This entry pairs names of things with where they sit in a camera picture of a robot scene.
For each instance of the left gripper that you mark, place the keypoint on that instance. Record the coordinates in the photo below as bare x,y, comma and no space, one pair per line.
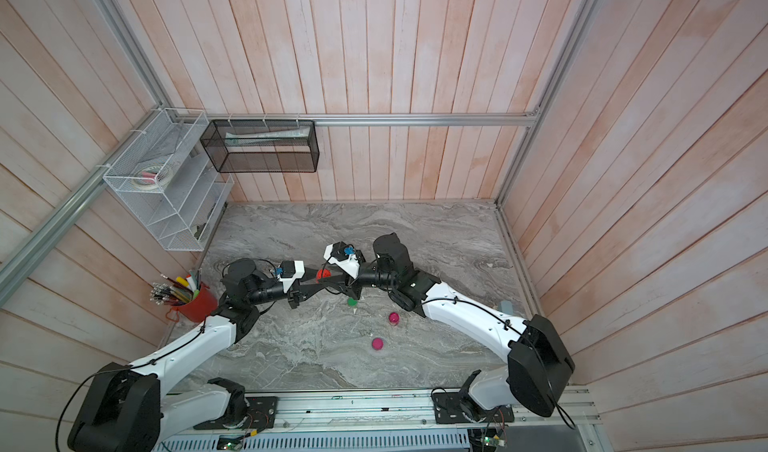
304,293

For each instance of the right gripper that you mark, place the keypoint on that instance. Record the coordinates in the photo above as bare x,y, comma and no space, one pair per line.
353,290

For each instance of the red paint jar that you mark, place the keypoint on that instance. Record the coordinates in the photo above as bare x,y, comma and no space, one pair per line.
323,274

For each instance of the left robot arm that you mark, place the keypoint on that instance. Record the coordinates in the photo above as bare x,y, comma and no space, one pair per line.
129,408

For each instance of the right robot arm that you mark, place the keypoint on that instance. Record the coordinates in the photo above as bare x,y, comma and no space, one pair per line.
538,366

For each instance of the magenta paint jar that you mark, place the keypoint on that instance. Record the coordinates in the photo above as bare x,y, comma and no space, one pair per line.
393,318

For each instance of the red pencil cup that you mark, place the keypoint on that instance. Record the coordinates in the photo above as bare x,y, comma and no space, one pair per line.
202,306

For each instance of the bundle of pencils and pens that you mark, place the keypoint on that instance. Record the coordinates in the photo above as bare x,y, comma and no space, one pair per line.
172,292

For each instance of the tape roll on shelf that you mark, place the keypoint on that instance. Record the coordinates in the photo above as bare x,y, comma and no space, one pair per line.
150,178

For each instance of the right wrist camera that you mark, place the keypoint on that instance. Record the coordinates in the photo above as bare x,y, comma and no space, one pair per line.
345,256

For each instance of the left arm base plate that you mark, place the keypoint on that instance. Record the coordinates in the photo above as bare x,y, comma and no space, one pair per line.
250,413

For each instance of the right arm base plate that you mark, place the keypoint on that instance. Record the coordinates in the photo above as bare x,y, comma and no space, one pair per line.
459,408

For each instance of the black mesh wall basket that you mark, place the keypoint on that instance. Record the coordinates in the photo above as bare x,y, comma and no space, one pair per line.
262,145

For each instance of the white wire shelf rack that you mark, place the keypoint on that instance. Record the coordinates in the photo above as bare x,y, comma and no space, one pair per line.
182,215

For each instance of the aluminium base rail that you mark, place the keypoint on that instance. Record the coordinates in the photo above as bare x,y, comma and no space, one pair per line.
357,410

